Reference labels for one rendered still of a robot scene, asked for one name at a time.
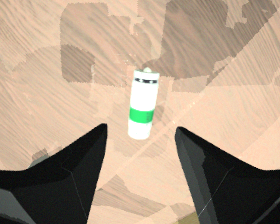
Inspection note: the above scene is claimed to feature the white battery with green band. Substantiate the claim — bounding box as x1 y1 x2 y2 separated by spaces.
129 68 160 139

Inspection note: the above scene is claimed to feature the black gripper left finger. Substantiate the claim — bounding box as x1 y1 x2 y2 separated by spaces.
0 124 108 224

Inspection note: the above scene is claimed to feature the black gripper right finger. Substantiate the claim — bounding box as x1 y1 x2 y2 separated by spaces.
175 127 280 224

